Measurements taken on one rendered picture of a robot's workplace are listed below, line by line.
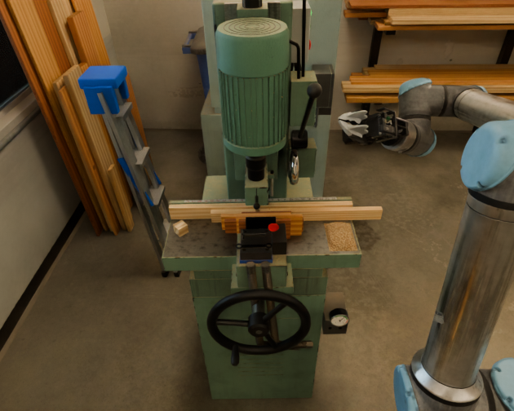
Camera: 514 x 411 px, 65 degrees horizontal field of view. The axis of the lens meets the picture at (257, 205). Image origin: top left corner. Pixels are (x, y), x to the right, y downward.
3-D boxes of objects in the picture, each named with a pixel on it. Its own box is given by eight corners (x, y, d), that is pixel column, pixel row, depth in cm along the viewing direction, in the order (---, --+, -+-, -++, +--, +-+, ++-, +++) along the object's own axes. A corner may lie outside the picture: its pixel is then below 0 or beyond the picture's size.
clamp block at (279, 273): (236, 288, 114) (234, 267, 109) (237, 254, 125) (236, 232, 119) (288, 287, 114) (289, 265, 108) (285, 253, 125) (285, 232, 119)
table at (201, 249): (157, 296, 116) (153, 282, 113) (174, 226, 140) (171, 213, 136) (366, 292, 116) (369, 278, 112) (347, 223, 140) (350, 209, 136)
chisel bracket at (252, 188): (245, 209, 123) (244, 187, 118) (245, 183, 134) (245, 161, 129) (269, 209, 123) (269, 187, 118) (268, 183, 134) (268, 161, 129)
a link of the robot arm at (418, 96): (432, 87, 123) (432, 126, 123) (394, 86, 124) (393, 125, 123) (445, 75, 114) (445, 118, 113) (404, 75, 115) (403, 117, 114)
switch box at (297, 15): (289, 63, 127) (290, 8, 117) (286, 52, 135) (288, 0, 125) (307, 63, 127) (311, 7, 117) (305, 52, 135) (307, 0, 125)
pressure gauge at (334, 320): (328, 330, 133) (330, 315, 128) (326, 320, 136) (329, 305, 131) (347, 329, 133) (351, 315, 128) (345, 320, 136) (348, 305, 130)
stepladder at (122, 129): (155, 279, 233) (71, 83, 159) (164, 247, 253) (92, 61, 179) (182, 277, 231) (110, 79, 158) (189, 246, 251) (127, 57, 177)
